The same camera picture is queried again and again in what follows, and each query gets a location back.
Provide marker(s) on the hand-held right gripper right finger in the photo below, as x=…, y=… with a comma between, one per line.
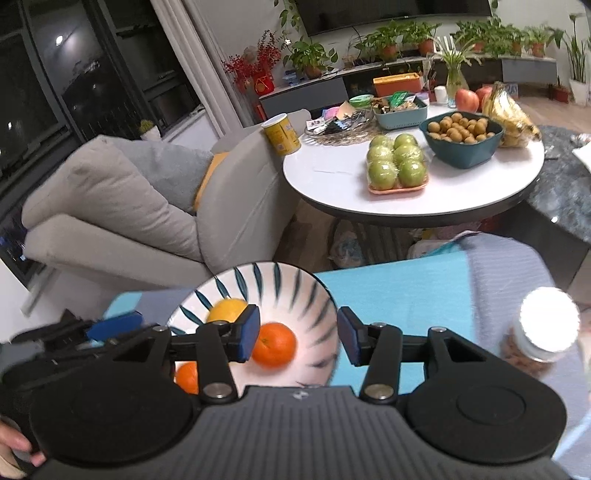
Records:
x=348, y=337

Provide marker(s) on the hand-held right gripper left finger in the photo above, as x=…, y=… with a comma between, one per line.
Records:
x=249, y=334

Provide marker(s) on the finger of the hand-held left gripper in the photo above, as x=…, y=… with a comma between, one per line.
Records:
x=115, y=325

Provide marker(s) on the orange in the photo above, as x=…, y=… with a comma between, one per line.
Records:
x=187, y=377
x=274, y=345

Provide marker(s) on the yellow lemon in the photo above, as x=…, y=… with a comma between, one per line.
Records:
x=224, y=310

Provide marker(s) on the white bowl with teal stripes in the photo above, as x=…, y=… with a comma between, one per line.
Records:
x=277, y=286

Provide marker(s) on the person's left hand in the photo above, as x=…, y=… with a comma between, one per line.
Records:
x=11, y=438

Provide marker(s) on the blue grey striped blanket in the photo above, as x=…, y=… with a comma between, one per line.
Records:
x=415, y=295

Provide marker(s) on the beige sofa cushion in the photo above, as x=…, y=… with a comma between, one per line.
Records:
x=101, y=194

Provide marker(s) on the beige sofa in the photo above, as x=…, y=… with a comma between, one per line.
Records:
x=240, y=194

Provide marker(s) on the white round table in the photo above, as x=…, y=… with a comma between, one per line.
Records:
x=332, y=184

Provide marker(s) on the yellow pillow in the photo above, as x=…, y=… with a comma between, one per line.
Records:
x=207, y=180

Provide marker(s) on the grey pillow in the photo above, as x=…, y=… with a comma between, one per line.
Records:
x=171, y=170

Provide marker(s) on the pack of green apples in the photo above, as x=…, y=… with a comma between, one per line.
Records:
x=397, y=166

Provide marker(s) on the small cactus pot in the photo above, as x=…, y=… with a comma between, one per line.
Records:
x=148, y=130

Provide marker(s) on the yellow can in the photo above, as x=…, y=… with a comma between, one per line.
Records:
x=281, y=136

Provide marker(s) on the jar with white lid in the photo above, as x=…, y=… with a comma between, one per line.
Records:
x=549, y=323

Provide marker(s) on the glass tray of snacks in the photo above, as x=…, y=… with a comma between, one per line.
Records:
x=337, y=127

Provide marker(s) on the teal basket of snacks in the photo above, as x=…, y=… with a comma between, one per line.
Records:
x=397, y=121

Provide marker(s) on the green lidded container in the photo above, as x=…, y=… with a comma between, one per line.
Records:
x=361, y=99

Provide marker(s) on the pile of longans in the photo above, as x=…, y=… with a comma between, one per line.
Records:
x=461, y=127

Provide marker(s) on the grey television cabinet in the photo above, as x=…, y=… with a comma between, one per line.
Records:
x=295, y=94

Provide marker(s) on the orange box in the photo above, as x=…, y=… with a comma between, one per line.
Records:
x=397, y=85

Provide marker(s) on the dark window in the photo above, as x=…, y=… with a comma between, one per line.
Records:
x=92, y=69

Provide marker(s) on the dark marble table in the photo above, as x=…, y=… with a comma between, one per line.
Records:
x=563, y=194

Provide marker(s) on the white cup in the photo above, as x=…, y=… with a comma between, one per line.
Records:
x=441, y=94

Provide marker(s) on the large red apple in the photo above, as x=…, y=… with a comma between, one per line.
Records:
x=485, y=93
x=467, y=100

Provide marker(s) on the red berry decoration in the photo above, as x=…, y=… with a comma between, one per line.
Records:
x=258, y=69

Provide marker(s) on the bunch of bananas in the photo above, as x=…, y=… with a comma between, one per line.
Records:
x=503, y=115

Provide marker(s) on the glass vase with green plant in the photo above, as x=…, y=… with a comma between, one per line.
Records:
x=457, y=78

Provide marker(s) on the potted pothos plant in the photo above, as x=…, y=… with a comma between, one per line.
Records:
x=309, y=57

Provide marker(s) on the white curtain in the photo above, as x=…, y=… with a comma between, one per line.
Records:
x=203, y=55

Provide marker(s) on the white paper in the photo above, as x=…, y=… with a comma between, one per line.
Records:
x=582, y=154

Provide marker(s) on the potted green plant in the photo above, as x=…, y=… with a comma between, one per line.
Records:
x=480, y=34
x=388, y=39
x=538, y=42
x=425, y=37
x=512, y=39

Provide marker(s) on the small red plant pot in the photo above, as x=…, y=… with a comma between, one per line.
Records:
x=561, y=93

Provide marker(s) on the black television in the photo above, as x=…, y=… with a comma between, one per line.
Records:
x=392, y=11

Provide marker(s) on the tall plant in white pot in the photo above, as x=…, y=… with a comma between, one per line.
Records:
x=579, y=69

